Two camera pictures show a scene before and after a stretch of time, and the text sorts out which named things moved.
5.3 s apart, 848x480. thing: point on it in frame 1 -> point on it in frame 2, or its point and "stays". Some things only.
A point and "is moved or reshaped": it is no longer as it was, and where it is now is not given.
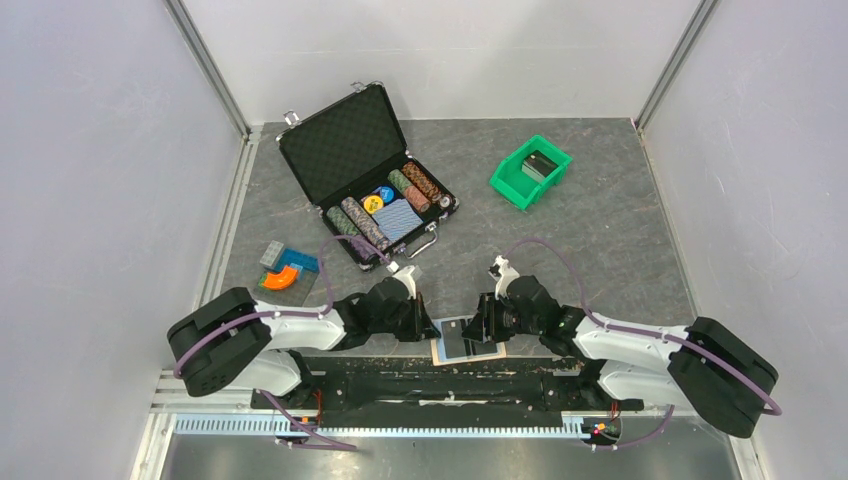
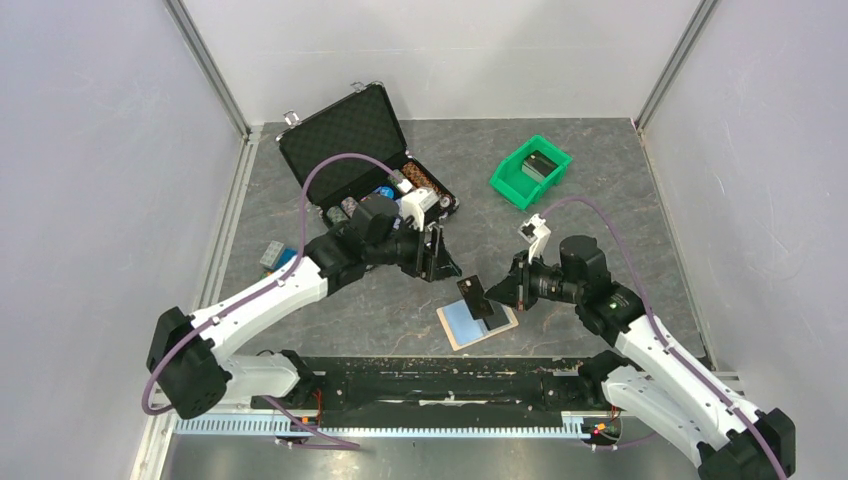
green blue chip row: x=340 y=221 stays
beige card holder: x=454 y=347 is moved or reshaped
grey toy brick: x=269 y=256 stays
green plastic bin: x=520 y=189 stays
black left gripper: x=419 y=324 -> x=432 y=264
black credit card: x=453 y=338 -> x=475 y=297
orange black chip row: x=419 y=177 stays
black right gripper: x=475 y=329 -> x=511 y=291
